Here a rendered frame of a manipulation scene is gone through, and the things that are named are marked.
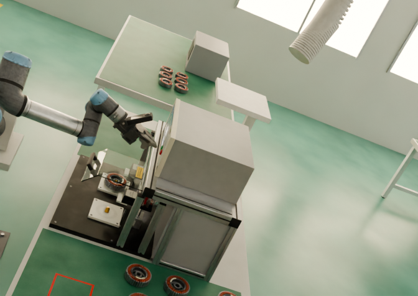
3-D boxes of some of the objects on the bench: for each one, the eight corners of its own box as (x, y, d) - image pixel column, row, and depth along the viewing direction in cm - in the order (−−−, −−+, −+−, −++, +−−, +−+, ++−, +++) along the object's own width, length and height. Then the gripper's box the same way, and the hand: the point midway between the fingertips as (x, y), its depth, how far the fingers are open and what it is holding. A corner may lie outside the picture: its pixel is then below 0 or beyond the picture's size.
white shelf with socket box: (189, 161, 344) (218, 98, 325) (191, 135, 377) (217, 76, 358) (240, 180, 350) (271, 119, 331) (237, 152, 383) (265, 96, 364)
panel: (150, 257, 246) (175, 206, 234) (162, 181, 306) (181, 137, 293) (153, 258, 247) (177, 206, 234) (164, 182, 306) (183, 138, 293)
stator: (102, 186, 276) (104, 181, 275) (106, 175, 286) (107, 170, 285) (123, 194, 278) (125, 188, 277) (126, 183, 288) (128, 177, 287)
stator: (122, 267, 237) (125, 260, 235) (147, 270, 241) (150, 264, 240) (125, 286, 228) (128, 280, 226) (150, 290, 232) (153, 283, 230)
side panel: (151, 263, 247) (177, 208, 233) (152, 259, 249) (178, 204, 236) (208, 282, 251) (237, 229, 238) (209, 278, 254) (237, 224, 241)
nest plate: (87, 217, 253) (88, 215, 253) (93, 199, 266) (94, 198, 266) (118, 227, 256) (119, 226, 255) (122, 209, 269) (124, 208, 268)
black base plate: (48, 226, 240) (50, 222, 239) (79, 157, 298) (81, 153, 297) (149, 260, 248) (151, 256, 247) (160, 186, 306) (162, 183, 305)
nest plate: (97, 189, 275) (97, 188, 274) (102, 174, 288) (102, 172, 288) (125, 199, 277) (126, 197, 277) (129, 184, 291) (130, 182, 290)
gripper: (114, 120, 249) (147, 150, 256) (111, 129, 240) (145, 160, 247) (127, 108, 246) (160, 140, 253) (124, 116, 238) (159, 148, 245)
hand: (155, 144), depth 249 cm, fingers closed
